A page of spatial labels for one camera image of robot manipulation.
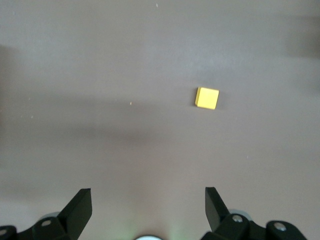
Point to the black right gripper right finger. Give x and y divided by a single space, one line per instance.
215 212

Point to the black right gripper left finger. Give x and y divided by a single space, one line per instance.
75 215

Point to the yellow cube block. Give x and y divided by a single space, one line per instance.
207 98

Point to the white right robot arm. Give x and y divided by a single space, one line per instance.
150 238

